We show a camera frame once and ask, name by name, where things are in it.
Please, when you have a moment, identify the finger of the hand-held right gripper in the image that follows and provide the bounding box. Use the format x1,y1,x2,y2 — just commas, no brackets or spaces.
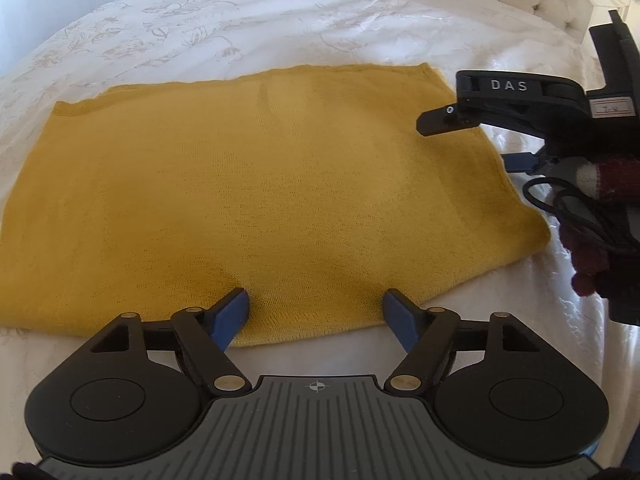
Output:
416,102,549,144
502,147,551,174

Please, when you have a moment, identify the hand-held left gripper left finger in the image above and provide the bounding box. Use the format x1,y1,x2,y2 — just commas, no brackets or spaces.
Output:
89,287,252,394

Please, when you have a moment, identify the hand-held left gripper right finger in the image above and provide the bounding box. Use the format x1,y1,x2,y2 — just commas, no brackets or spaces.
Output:
383,288,534,393

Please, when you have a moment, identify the yellow knit sweater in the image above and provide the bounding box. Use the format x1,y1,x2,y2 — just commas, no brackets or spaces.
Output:
0,62,552,349

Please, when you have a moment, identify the person's right hand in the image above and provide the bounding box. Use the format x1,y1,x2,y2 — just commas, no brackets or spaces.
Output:
557,157,640,299

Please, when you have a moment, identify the black cable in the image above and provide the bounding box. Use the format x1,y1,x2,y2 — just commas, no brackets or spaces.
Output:
522,175,640,257

